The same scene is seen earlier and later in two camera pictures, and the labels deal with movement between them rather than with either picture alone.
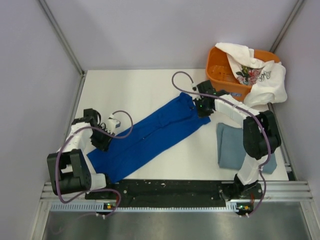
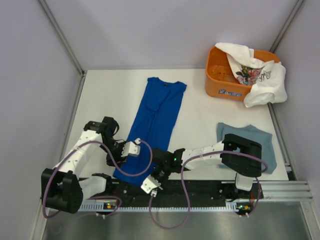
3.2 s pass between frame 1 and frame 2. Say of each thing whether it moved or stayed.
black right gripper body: moved
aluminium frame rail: stayed
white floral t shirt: stayed
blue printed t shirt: moved
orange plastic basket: stayed
